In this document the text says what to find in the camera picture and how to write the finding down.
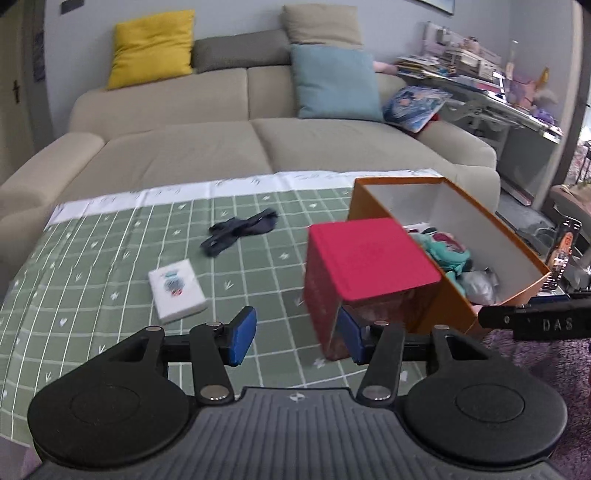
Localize beige sofa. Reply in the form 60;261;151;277
0;28;502;289

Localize green grid tablecloth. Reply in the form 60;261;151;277
0;170;446;445

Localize light blue cushion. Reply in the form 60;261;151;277
289;44;385;123

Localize dark printed can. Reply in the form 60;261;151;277
549;216;583;292

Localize red box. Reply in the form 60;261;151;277
304;217;443;362

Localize teal plush toy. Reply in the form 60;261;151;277
407;230;472;280

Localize purple rug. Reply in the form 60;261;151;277
0;329;591;480

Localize purple plush toy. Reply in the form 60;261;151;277
507;67;560;114

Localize beige cushion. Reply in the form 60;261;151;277
282;4;364;48

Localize white desk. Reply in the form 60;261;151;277
396;53;565;209

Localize stack of books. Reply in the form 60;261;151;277
396;54;459;78

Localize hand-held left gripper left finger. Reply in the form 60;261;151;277
104;306;257;403

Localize printed blue cushion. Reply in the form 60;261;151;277
382;85;454;134

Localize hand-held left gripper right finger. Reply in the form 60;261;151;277
336;308;490;401

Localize yellow cushion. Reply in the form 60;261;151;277
106;10;196;90

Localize grey satin hat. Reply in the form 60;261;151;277
456;267;503;306

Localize navy blue socks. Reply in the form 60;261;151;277
199;208;280;258

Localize orange cardboard box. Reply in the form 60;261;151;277
347;176;553;336

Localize grey cushion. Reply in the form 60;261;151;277
191;30;294;75

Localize small white box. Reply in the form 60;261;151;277
148;259;208;325

